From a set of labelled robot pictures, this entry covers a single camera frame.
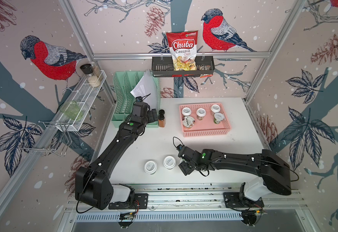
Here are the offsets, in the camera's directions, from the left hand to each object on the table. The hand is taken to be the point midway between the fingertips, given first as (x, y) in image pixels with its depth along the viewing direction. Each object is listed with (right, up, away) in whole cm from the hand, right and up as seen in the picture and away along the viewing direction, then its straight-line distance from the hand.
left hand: (151, 109), depth 82 cm
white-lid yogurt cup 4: (+11, -31, -1) cm, 32 cm away
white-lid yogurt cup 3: (+45, +1, +25) cm, 51 cm away
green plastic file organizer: (-22, +20, +19) cm, 35 cm away
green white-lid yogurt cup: (+45, -5, +19) cm, 49 cm away
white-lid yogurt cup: (+23, -1, +22) cm, 31 cm away
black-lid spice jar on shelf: (-34, +17, +1) cm, 38 cm away
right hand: (+20, -32, 0) cm, 37 cm away
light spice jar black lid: (+5, -1, +19) cm, 19 cm away
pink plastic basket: (+36, -7, +25) cm, 44 cm away
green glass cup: (-37, 0, -14) cm, 39 cm away
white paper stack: (-7, +18, +21) cm, 29 cm away
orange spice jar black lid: (+5, -8, +16) cm, 18 cm away
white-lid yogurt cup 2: (+33, -2, +22) cm, 40 cm away
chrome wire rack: (-38, -12, -24) cm, 46 cm away
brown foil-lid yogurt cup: (+24, -9, +18) cm, 31 cm away
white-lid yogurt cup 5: (0, -33, -3) cm, 33 cm away
